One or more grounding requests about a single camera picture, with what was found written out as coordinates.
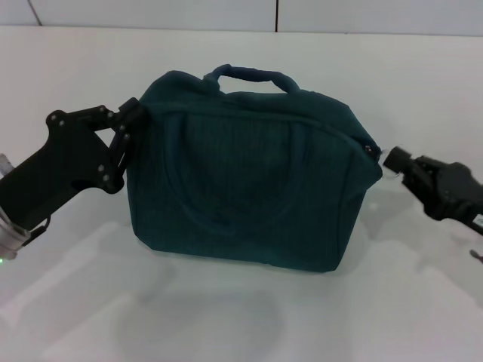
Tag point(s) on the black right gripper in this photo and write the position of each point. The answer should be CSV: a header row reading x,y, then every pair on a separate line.
x,y
456,192

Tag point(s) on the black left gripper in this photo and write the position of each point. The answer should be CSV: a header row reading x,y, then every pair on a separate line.
x,y
56,169

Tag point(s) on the dark teal insulated bag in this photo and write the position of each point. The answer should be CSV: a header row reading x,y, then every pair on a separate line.
x,y
245,169

